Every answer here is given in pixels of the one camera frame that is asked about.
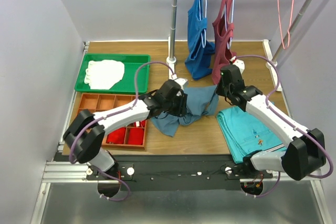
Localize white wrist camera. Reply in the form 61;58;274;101
230;56;245;74
170;74;188;90

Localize grey rack pole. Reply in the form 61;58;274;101
166;0;177;65
271;0;312;66

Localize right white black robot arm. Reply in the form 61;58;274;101
216;65;329;180

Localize white rack foot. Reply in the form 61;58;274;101
262;39;278;87
166;60;175;79

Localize pink wire hanger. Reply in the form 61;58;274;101
277;0;310;50

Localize red cloth in organizer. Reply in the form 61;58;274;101
106;127;144;145

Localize folded teal shorts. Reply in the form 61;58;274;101
216;106;286;164

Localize green plastic tray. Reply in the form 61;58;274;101
75;54;151;94

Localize purple cable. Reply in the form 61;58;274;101
69;61;176;164
232;55;332;178

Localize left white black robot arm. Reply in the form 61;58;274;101
63;78;188;179

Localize royal blue tank top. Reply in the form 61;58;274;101
185;0;215;80

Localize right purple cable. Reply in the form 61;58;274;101
232;55;332;178

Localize left white rack foot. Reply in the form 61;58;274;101
166;60;175;79

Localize right white rack foot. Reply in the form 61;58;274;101
262;39;278;87

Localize red white striped cloth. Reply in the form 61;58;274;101
128;120;146;128

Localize left grey rack pole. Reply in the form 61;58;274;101
166;0;177;65

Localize right grey rack pole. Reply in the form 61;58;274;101
271;0;312;66

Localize maroon tank top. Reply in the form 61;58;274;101
212;0;236;84

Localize grey-blue tank top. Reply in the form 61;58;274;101
151;85;219;137

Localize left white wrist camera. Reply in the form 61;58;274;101
170;74;188;90

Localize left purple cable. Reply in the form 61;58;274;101
69;61;176;164

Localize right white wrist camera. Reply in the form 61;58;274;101
230;56;245;74

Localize light blue hanger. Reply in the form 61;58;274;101
225;0;235;49
198;0;207;48

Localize orange compartment organizer box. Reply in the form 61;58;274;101
77;93;146;151

